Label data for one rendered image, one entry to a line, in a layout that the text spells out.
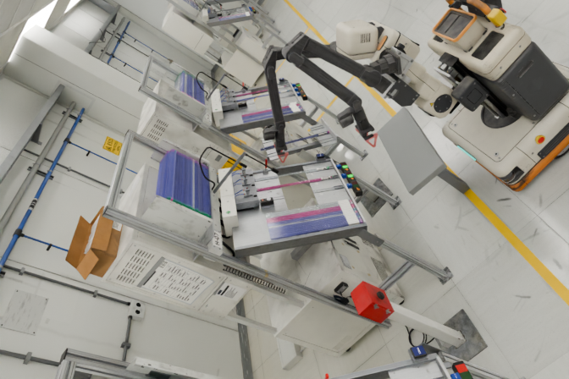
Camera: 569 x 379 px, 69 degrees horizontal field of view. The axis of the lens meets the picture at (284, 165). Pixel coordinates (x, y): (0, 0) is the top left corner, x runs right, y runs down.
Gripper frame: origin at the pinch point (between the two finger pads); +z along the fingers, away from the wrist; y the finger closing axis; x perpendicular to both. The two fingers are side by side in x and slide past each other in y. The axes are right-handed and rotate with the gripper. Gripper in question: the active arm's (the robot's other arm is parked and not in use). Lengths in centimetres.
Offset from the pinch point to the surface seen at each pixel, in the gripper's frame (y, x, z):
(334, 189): 23.3, 27.1, 13.8
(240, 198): 23.3, -29.0, 8.7
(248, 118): -94, -11, 16
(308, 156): -29.2, 24.2, 21.4
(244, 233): 47, -30, 15
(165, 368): 134, -63, -13
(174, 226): 49, -65, 0
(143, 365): 135, -68, -18
